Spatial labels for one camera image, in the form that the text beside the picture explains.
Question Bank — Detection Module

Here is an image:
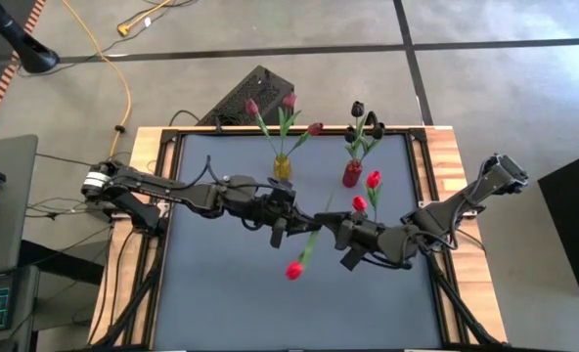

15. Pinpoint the red glass vase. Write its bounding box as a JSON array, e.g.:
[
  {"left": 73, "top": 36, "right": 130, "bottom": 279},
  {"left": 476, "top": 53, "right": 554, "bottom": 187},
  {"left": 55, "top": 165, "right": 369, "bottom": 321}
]
[{"left": 341, "top": 159, "right": 364, "bottom": 190}]

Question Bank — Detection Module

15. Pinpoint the grey side desk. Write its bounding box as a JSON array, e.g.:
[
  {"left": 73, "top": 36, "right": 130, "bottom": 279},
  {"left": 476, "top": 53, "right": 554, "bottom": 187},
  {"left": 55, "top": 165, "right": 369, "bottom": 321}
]
[{"left": 0, "top": 135, "right": 39, "bottom": 278}]

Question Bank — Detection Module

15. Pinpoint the yellow cord with plug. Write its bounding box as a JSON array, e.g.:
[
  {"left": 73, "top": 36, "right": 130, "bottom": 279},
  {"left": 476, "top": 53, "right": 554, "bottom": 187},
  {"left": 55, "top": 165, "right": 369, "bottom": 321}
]
[{"left": 116, "top": 0, "right": 173, "bottom": 38}]

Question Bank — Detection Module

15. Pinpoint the black cable loop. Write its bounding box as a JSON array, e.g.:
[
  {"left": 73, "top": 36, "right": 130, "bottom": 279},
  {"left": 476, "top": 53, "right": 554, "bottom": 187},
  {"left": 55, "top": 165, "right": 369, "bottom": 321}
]
[{"left": 364, "top": 110, "right": 381, "bottom": 134}]

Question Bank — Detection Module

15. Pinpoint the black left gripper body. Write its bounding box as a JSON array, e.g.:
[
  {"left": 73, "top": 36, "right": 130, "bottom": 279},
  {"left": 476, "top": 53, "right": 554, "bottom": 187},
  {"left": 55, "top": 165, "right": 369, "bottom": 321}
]
[{"left": 247, "top": 178, "right": 295, "bottom": 248}]

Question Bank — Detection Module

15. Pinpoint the black artificial tulip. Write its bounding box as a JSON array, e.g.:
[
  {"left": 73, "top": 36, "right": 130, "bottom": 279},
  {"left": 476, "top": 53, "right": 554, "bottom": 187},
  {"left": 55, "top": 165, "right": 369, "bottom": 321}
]
[
  {"left": 350, "top": 100, "right": 369, "bottom": 162},
  {"left": 360, "top": 121, "right": 387, "bottom": 162},
  {"left": 343, "top": 125, "right": 362, "bottom": 162}
]

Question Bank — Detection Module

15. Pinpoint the black computer tower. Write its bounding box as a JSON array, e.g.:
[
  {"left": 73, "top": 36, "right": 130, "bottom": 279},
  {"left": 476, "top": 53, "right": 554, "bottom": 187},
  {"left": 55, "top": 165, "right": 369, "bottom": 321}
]
[{"left": 196, "top": 65, "right": 295, "bottom": 127}]

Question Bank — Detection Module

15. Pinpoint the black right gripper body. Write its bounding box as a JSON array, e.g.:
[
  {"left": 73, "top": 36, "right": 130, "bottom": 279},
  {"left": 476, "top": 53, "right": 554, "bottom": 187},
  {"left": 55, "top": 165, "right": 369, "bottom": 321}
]
[{"left": 333, "top": 210, "right": 386, "bottom": 271}]

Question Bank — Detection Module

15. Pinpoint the yellow glass vase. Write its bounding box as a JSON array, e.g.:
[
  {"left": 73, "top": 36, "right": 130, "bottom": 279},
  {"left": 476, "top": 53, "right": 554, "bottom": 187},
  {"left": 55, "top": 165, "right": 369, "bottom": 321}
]
[{"left": 273, "top": 154, "right": 293, "bottom": 181}]

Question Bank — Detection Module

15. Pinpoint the large black box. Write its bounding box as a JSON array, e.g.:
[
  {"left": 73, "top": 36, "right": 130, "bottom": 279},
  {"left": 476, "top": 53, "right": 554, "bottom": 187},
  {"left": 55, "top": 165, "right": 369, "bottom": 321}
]
[{"left": 537, "top": 146, "right": 579, "bottom": 298}]

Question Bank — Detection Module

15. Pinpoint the black stand base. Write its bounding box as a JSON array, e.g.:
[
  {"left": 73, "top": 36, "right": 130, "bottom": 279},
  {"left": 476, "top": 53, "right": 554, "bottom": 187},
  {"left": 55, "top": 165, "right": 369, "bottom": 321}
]
[{"left": 0, "top": 0, "right": 62, "bottom": 75}]

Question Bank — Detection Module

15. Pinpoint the long yellow power cable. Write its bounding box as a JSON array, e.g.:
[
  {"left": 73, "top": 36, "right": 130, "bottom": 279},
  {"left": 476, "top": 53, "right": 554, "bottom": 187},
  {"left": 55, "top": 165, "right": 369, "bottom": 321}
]
[{"left": 62, "top": 0, "right": 133, "bottom": 162}]

